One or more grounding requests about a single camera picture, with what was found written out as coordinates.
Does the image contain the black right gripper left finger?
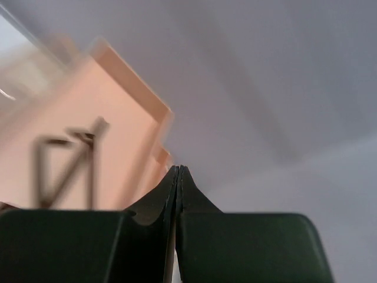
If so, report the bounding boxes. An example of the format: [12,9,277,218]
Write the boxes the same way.
[1,166,179,282]

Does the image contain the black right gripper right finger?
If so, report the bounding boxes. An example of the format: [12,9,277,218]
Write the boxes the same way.
[176,166,334,282]

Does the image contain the long brown hex key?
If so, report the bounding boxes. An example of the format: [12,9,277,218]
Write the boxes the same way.
[34,136,77,209]

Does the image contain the thick brown hex key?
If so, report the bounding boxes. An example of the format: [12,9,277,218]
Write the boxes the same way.
[65,116,109,210]

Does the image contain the pink plastic toolbox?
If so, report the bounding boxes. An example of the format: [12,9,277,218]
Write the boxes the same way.
[1,38,173,210]

